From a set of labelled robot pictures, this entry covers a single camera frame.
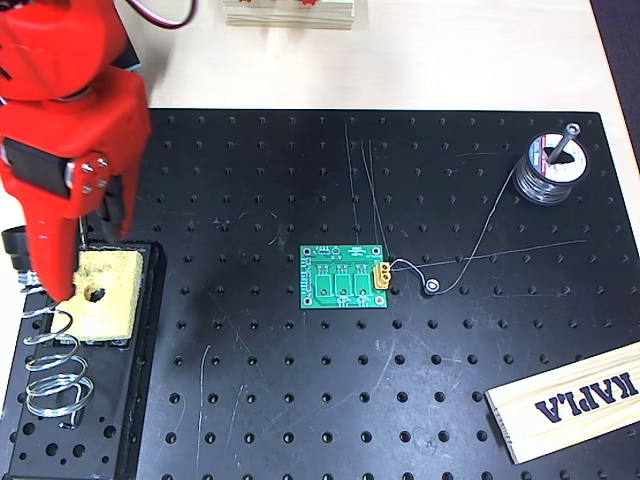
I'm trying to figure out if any solder wire spool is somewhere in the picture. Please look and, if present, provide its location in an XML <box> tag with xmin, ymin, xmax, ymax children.
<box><xmin>513</xmin><ymin>130</ymin><xmax>591</xmax><ymax>207</ymax></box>

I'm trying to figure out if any green circuit board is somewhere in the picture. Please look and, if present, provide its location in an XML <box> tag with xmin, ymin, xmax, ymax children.
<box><xmin>299</xmin><ymin>243</ymin><xmax>391</xmax><ymax>309</ymax></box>

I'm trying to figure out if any black iron stand base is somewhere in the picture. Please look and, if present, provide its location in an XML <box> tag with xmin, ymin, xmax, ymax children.
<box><xmin>0</xmin><ymin>241</ymin><xmax>167</xmax><ymax>480</ymax></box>

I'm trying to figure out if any yellow power connector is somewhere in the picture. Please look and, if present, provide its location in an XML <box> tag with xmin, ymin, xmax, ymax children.
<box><xmin>371</xmin><ymin>260</ymin><xmax>394</xmax><ymax>291</ymax></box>

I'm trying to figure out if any printed Kapla wooden plank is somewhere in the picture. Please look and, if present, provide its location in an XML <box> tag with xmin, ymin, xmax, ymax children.
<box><xmin>484</xmin><ymin>342</ymin><xmax>640</xmax><ymax>465</ymax></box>

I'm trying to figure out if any metal spool post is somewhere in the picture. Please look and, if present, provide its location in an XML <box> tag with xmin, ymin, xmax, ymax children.
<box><xmin>546</xmin><ymin>122</ymin><xmax>583</xmax><ymax>166</ymax></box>

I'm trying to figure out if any metal spring iron holder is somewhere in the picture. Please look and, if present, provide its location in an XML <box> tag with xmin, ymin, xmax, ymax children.
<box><xmin>0</xmin><ymin>224</ymin><xmax>96</xmax><ymax>431</ymax></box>

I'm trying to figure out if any yellow cleaning sponge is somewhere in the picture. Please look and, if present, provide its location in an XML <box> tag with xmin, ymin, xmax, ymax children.
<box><xmin>69</xmin><ymin>248</ymin><xmax>147</xmax><ymax>344</ymax></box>

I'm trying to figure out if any red black servo wire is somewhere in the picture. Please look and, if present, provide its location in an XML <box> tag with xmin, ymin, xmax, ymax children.
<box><xmin>117</xmin><ymin>0</ymin><xmax>201</xmax><ymax>29</ymax></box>

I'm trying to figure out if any black perforated breadboard plate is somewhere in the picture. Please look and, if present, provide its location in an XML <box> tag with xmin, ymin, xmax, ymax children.
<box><xmin>74</xmin><ymin>107</ymin><xmax>640</xmax><ymax>480</ymax></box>

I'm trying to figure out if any thin solder wire strand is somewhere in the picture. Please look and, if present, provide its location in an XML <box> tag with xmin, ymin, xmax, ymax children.
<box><xmin>389</xmin><ymin>167</ymin><xmax>519</xmax><ymax>297</ymax></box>

